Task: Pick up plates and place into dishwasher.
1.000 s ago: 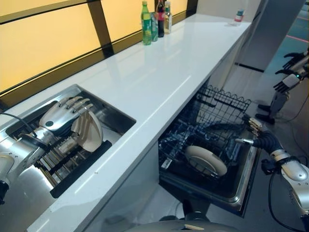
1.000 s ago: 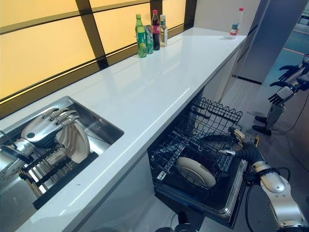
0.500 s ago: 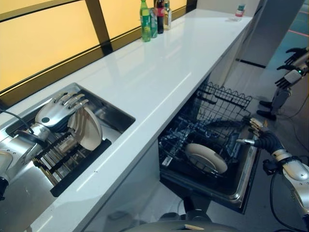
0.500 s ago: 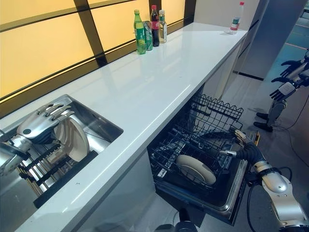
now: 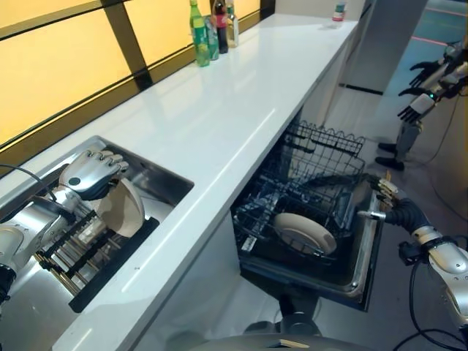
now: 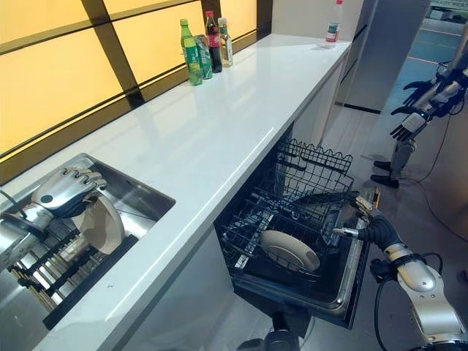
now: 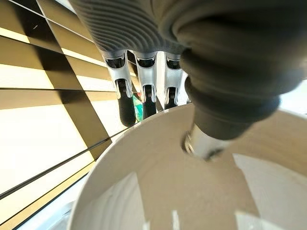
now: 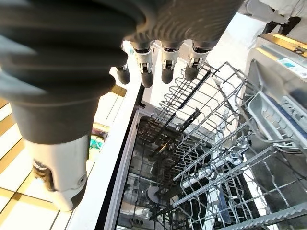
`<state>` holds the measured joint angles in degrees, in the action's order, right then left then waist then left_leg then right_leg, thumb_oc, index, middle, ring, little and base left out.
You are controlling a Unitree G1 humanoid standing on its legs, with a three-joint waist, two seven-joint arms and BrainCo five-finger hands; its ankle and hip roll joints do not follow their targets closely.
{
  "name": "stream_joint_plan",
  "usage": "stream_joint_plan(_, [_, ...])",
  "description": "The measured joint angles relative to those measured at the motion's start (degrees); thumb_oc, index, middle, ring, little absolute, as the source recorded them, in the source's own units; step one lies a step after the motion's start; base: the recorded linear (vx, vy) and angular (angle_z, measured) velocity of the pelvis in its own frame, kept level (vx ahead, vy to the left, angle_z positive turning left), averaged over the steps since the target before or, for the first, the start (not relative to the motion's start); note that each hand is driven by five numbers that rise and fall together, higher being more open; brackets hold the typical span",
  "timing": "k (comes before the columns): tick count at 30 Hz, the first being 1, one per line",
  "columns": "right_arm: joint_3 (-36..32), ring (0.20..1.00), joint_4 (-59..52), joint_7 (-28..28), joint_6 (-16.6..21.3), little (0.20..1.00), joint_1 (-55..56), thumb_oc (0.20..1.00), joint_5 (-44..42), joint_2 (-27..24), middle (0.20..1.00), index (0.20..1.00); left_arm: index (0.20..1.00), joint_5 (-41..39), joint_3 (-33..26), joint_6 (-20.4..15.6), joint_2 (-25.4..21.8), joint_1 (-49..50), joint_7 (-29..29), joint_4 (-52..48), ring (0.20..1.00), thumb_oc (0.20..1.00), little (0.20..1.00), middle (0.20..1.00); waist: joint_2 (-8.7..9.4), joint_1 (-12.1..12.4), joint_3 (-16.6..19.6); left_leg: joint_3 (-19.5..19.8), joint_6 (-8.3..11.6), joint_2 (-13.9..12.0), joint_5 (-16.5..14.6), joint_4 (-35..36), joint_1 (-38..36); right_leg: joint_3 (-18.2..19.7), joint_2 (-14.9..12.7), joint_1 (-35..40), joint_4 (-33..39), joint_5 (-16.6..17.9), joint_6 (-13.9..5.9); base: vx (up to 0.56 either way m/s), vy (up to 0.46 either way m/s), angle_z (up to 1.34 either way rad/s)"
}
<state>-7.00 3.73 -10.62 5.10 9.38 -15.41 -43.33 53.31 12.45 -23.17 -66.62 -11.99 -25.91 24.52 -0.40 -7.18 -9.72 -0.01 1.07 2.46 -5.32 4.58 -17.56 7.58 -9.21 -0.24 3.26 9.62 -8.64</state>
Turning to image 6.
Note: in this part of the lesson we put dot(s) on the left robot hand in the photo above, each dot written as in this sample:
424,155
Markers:
58,195

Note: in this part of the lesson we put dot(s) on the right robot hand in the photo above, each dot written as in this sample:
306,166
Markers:
376,223

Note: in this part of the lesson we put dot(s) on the cream plate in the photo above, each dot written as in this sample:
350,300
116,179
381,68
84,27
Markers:
100,225
290,249

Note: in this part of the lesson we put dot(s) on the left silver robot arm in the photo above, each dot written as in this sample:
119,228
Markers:
20,234

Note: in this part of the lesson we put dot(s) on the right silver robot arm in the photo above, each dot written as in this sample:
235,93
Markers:
428,303

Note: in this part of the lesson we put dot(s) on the dishwasher door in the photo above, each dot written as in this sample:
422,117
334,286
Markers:
311,289

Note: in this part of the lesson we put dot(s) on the stainless steel sink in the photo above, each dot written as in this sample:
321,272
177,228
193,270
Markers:
73,226

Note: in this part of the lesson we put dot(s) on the black dish drying rack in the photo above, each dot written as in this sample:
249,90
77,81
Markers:
69,270

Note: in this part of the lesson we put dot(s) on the grey refrigerator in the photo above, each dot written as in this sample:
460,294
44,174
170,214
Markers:
380,55

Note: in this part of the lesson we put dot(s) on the white kitchen cabinet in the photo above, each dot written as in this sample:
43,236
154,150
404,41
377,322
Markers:
204,292

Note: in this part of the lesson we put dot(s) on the green soda bottle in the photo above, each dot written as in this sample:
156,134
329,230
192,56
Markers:
191,55

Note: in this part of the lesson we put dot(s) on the green drink can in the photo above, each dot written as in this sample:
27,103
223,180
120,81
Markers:
204,56

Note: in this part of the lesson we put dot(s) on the red capped white bottle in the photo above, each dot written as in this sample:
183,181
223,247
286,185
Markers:
339,11

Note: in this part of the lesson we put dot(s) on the dark cola bottle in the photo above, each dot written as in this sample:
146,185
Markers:
213,42

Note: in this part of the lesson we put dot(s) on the clear yellow drink bottle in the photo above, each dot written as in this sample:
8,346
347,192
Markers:
226,42

